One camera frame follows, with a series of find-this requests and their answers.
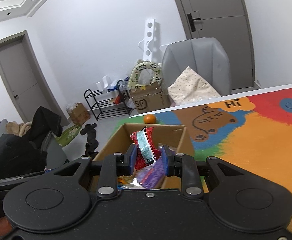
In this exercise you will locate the orange fruit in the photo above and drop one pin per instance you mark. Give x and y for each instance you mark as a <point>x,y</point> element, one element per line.
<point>150,119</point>

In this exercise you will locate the white perforated board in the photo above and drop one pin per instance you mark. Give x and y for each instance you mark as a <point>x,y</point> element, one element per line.
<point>150,45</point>

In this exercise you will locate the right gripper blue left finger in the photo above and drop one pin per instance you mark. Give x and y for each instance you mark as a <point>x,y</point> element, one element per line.
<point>127,161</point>

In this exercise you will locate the black wire shoe rack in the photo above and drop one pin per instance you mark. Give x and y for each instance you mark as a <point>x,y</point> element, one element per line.
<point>109,103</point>

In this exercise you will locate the black clothes pile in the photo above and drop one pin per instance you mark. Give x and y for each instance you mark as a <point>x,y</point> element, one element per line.
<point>36,151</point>

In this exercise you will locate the green floor mat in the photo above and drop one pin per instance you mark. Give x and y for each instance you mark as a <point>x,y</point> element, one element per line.
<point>68,135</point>

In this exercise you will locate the dotted cream cushion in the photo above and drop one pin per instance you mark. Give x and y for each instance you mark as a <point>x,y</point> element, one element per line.
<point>190,87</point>

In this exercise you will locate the colourful cat table mat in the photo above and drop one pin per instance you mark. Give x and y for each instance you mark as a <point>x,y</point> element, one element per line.
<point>252,130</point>

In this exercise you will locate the red white snack packet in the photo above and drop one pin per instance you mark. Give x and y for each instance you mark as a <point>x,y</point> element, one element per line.
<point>147,153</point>

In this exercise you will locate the SF cardboard box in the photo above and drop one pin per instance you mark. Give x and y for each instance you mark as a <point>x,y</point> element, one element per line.
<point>149,98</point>

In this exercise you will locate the purple bread packet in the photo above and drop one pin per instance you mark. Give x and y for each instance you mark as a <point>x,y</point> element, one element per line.
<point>151,176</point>

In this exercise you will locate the grey door with handle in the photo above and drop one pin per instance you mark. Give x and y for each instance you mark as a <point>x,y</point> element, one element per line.
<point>228,22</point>

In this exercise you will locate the orange jelly packet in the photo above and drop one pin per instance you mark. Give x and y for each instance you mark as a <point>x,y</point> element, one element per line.
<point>124,180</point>

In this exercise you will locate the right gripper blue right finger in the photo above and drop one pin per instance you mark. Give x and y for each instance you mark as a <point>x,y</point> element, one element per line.
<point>171,164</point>

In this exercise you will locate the small brown floor box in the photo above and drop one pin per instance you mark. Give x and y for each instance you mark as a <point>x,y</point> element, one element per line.
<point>77,113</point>

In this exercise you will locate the beige plush toy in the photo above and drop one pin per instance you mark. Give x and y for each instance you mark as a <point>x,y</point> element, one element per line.
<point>18,129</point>

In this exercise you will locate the brown cardboard box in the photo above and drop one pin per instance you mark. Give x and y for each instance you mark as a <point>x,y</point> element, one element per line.
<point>160,148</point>

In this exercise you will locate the grey door on left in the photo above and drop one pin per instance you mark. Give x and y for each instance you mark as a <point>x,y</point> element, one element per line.
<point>23,78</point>

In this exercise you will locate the grey upholstered chair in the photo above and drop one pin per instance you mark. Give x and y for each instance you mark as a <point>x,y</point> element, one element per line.
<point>206,56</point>

